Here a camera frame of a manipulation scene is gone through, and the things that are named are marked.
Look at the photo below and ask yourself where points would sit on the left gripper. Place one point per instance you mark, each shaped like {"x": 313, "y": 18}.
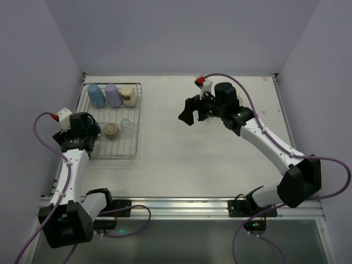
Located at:
{"x": 59, "y": 137}

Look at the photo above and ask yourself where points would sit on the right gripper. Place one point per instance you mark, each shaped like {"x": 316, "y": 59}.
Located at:
{"x": 198, "y": 109}

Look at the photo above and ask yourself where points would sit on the clear glass cup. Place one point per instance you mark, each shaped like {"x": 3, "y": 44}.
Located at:
{"x": 127, "y": 125}

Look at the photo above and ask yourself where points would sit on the light green ceramic mug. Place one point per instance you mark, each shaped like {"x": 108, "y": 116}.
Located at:
{"x": 240, "y": 99}

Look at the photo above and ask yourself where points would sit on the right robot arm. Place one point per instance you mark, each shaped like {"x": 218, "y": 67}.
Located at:
{"x": 301, "y": 177}

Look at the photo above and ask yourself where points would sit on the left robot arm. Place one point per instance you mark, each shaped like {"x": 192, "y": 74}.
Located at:
{"x": 69, "y": 220}

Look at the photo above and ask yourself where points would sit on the dark blue mug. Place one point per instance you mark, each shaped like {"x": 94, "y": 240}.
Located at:
{"x": 96, "y": 130}

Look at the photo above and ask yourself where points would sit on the light blue plastic cup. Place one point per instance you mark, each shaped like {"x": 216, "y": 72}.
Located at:
{"x": 96, "y": 96}

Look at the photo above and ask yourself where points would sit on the lavender plastic cup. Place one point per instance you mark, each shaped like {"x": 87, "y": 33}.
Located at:
{"x": 113, "y": 96}

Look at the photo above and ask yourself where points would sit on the beige cup with brown band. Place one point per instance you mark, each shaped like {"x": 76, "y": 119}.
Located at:
{"x": 128, "y": 96}

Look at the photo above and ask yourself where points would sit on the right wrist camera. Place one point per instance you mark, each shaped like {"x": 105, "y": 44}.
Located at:
{"x": 204, "y": 85}

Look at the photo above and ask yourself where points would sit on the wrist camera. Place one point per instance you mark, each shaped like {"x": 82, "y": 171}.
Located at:
{"x": 204, "y": 85}
{"x": 64, "y": 118}

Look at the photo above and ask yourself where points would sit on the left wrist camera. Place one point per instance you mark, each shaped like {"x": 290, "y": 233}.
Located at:
{"x": 64, "y": 118}

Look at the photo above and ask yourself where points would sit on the wire dish rack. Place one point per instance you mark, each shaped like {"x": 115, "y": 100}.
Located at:
{"x": 125, "y": 147}

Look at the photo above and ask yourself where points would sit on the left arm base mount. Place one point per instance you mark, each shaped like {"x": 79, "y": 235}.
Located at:
{"x": 107, "y": 220}

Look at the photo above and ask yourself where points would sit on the aluminium mounting rail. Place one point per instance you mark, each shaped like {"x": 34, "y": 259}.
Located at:
{"x": 216, "y": 208}

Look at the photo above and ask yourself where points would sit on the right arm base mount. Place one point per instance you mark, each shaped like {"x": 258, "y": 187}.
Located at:
{"x": 244, "y": 206}

